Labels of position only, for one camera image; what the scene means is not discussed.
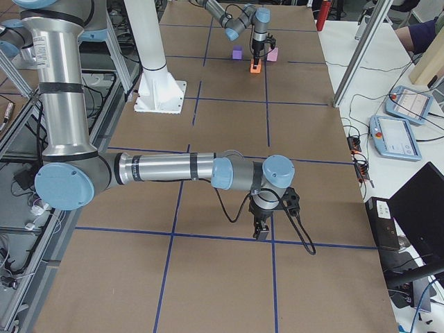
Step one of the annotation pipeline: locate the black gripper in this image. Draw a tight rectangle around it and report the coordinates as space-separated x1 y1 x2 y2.
248 200 273 241
251 39 264 67

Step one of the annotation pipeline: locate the orange foam block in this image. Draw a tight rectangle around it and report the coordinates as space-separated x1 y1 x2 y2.
250 59 262 74

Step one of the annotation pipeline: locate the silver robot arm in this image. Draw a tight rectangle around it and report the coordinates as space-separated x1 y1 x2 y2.
14 1 300 240
196 0 276 73

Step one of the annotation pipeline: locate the pink foam block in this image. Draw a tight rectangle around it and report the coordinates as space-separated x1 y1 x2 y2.
266 47 279 62

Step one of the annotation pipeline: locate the purple foam block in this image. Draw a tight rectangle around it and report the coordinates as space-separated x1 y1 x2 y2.
232 45 243 60

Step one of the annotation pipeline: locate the blue tape strip lengthwise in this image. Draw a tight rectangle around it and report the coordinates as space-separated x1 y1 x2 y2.
262 60 279 333

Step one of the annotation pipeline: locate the red bottle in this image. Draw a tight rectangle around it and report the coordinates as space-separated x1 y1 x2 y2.
316 0 331 32

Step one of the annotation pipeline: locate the orange black connector strip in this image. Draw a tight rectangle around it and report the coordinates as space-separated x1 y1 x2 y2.
347 135 370 184

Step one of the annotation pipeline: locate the black box with label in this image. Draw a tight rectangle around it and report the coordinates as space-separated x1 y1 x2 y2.
365 197 400 251

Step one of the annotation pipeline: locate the black laptop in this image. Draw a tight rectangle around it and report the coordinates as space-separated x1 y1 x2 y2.
386 162 443 288

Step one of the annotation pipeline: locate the near teach pendant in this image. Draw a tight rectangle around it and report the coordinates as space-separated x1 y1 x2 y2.
369 115 422 162

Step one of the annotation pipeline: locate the teach pendant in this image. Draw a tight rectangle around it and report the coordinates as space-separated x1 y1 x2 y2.
369 115 422 162
385 85 434 126

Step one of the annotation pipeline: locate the person in dark shirt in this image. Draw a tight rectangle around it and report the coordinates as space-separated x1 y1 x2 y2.
395 19 436 55

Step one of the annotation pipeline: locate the far teach pendant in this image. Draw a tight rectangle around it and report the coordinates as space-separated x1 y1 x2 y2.
385 85 434 126

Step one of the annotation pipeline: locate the wooden board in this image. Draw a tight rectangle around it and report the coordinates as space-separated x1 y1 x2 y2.
409 28 443 85

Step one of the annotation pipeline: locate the blue tape strip crosswise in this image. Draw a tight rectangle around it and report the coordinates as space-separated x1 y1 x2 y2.
74 226 377 250

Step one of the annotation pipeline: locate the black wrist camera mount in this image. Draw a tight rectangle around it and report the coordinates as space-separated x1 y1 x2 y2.
281 187 300 217

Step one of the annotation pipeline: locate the white pedestal column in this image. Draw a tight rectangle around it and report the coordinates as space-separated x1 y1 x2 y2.
124 0 187 114

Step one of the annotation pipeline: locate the aluminium frame post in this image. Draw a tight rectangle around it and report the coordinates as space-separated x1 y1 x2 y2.
332 0 393 108

